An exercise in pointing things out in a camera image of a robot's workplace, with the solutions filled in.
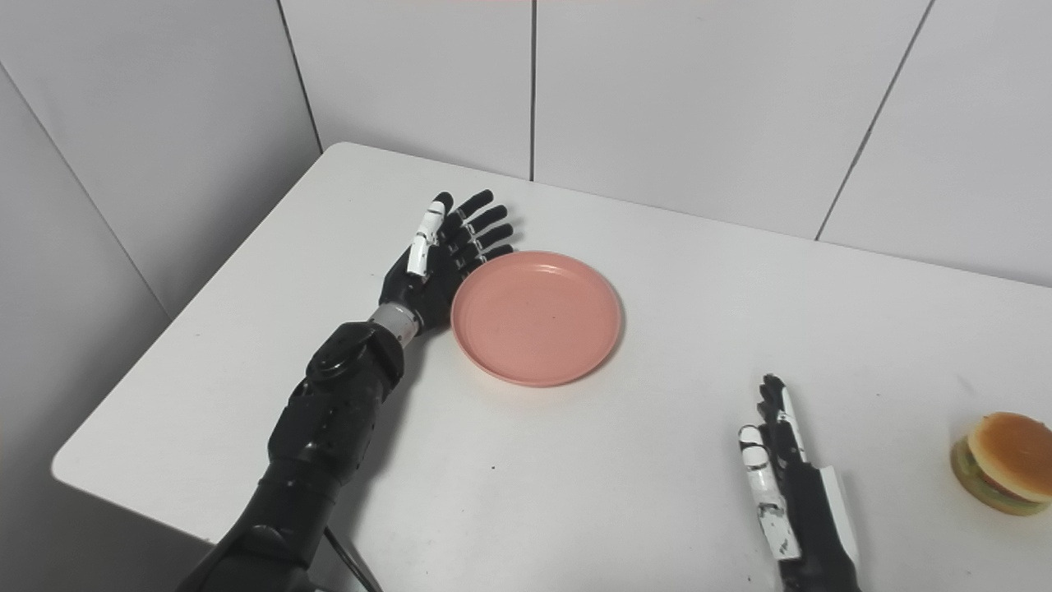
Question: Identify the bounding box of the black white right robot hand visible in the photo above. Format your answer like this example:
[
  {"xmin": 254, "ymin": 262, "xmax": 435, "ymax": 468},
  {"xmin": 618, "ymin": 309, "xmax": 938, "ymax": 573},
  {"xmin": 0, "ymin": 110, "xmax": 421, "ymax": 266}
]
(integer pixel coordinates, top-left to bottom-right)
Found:
[{"xmin": 737, "ymin": 374, "xmax": 862, "ymax": 592}]

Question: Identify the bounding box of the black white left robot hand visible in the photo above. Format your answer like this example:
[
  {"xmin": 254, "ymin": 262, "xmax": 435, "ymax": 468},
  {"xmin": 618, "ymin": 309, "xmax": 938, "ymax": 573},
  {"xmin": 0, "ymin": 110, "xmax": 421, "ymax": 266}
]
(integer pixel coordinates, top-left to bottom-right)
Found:
[{"xmin": 378, "ymin": 190, "xmax": 515, "ymax": 334}]

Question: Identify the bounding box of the pink round plate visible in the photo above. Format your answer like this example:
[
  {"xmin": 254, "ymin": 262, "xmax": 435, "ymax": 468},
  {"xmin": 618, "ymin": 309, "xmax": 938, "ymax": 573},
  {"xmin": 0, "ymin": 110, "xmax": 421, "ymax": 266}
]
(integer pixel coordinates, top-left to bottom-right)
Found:
[{"xmin": 450, "ymin": 251, "xmax": 624, "ymax": 388}]

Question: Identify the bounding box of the toy hamburger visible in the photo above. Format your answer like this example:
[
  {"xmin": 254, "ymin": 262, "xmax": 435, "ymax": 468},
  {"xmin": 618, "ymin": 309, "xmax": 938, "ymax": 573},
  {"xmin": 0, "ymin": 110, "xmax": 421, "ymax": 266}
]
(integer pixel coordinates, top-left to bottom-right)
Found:
[{"xmin": 950, "ymin": 412, "xmax": 1052, "ymax": 517}]

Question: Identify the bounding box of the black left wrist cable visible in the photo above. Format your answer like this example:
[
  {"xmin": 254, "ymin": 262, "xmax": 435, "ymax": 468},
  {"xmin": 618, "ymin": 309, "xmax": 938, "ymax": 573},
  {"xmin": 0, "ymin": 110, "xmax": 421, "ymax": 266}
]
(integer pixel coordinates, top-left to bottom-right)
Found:
[{"xmin": 323, "ymin": 526, "xmax": 384, "ymax": 592}]

